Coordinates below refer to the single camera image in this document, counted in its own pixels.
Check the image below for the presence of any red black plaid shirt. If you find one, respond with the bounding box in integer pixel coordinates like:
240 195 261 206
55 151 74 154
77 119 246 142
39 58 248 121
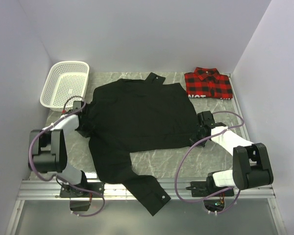
184 67 233 98

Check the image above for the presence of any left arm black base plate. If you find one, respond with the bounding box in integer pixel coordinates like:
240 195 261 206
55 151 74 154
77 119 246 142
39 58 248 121
59 182 105 198

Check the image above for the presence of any aluminium right side rail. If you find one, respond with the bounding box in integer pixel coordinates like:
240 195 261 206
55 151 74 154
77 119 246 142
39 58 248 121
225 73 250 141

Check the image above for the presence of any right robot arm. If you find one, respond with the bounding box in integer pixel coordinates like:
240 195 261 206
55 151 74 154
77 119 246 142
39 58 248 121
191 123 274 196

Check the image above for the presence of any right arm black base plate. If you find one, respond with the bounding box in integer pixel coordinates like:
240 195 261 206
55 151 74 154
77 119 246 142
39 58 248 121
186 181 226 197

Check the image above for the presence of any aluminium rail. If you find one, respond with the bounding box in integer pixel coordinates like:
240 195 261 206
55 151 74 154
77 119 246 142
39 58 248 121
17 178 275 201
225 73 250 141

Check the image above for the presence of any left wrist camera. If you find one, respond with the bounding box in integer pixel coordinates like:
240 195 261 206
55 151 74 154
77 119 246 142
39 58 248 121
72 100 84 113

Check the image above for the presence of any aluminium front rail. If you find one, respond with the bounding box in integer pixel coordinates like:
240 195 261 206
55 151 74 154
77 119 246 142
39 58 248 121
17 178 275 201

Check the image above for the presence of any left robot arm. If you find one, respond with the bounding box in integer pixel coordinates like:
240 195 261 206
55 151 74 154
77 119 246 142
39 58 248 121
28 110 91 197

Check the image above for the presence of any black long sleeve shirt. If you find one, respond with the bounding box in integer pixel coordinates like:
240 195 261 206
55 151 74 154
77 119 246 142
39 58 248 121
86 73 198 215

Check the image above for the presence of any white perforated plastic basket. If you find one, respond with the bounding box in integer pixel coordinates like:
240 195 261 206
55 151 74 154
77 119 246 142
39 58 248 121
40 61 90 112

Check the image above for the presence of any folded black shirt under plaid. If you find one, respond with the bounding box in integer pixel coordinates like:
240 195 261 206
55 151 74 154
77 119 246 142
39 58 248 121
188 94 233 100

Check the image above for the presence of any black box under rail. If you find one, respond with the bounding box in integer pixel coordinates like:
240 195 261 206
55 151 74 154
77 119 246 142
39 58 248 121
69 201 91 212

